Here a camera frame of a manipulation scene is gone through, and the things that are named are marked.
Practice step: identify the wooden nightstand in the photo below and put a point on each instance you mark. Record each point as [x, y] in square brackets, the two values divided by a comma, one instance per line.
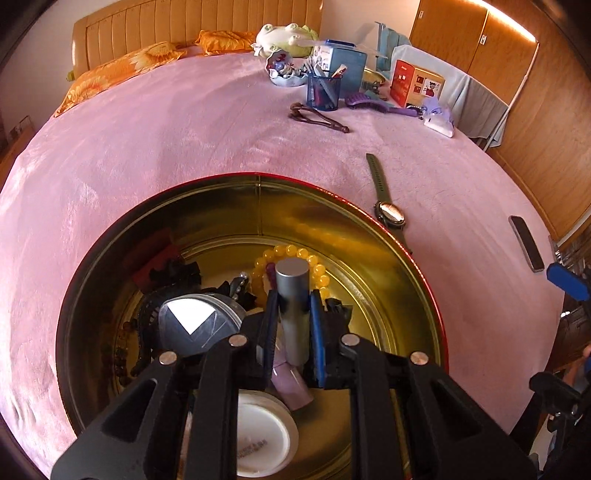
[16, 138]

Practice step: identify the purple hairbrush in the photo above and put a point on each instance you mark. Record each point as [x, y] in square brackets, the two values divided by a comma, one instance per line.
[369, 102]

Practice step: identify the large orange floral pillow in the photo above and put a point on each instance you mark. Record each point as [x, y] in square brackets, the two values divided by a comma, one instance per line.
[120, 69]

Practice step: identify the lilac cylinder bottle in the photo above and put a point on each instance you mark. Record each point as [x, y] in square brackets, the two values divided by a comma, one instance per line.
[293, 387]

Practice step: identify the orange cartoon print box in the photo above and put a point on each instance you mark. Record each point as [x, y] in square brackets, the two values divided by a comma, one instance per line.
[411, 83]

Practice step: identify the blue cardboard box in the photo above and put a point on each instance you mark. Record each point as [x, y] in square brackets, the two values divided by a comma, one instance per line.
[351, 69]

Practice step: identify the blue mesh pen holder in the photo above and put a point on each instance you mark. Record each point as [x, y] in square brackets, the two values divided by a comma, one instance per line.
[323, 92]

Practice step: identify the pink blanket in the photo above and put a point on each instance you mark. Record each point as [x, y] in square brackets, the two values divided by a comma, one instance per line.
[161, 138]

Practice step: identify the wooden wardrobe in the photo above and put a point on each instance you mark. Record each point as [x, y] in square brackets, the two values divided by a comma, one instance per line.
[545, 115]

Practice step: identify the black fabric hair clip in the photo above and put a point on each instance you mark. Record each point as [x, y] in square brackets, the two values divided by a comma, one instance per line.
[339, 311]

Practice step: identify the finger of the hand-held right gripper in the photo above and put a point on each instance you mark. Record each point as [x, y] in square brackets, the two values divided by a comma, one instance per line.
[554, 392]
[568, 279]

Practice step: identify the small dark hair clip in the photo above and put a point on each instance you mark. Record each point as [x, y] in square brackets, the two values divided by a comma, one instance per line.
[415, 110]

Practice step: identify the tan padded headboard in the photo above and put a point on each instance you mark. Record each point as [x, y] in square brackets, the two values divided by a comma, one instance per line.
[184, 18]

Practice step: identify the dark green wristwatch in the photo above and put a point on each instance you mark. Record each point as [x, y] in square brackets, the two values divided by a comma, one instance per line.
[390, 212]

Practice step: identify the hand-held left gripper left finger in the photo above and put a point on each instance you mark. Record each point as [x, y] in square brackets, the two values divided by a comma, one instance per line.
[270, 323]

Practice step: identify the green frog plush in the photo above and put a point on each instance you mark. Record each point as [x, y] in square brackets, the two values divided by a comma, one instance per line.
[286, 39]

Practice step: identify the large black smartphone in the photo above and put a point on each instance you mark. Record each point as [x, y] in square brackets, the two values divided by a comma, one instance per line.
[526, 242]

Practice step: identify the purple ceramic figurine dish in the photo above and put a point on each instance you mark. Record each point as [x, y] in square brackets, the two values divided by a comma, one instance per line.
[286, 71]

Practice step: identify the red round tin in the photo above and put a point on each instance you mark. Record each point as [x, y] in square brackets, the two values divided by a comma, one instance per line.
[369, 258]

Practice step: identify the teal cloth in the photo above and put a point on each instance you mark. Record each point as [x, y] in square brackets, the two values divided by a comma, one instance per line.
[390, 39]

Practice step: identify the grey metallic tube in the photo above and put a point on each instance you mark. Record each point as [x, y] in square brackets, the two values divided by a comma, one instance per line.
[292, 295]

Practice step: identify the small orange floral pillow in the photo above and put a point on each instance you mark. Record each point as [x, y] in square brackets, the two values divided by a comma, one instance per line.
[226, 41]

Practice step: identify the black pearl bow hair clip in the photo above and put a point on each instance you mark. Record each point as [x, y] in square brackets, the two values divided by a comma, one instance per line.
[240, 288]

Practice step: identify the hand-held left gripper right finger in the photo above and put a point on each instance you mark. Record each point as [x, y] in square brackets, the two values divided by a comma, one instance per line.
[316, 332]

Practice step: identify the grey towel on chair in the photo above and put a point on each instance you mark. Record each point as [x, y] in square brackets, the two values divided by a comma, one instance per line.
[475, 101]

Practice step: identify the round grey compact mirror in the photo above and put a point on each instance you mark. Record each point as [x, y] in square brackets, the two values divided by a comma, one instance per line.
[203, 318]

